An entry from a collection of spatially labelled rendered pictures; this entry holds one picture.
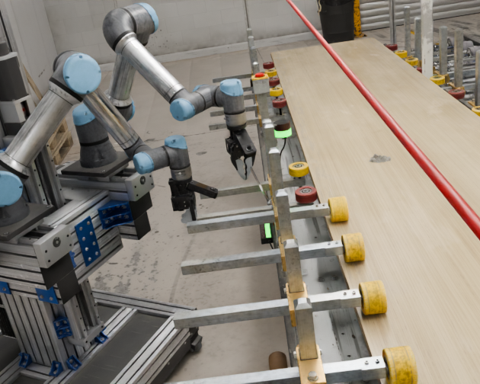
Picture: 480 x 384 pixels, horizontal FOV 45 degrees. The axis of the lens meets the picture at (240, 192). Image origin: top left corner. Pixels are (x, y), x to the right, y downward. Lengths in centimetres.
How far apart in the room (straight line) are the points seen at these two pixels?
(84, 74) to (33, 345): 131
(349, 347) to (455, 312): 44
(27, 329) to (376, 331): 164
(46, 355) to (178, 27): 767
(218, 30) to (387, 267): 835
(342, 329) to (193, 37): 824
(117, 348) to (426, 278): 153
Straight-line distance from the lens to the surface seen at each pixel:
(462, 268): 169
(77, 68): 185
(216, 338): 297
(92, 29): 995
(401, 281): 163
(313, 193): 213
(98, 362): 269
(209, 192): 212
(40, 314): 255
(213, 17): 978
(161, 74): 202
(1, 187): 188
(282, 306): 146
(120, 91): 236
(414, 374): 128
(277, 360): 266
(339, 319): 196
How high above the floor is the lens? 181
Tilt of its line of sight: 24 degrees down
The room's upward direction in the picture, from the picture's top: 9 degrees counter-clockwise
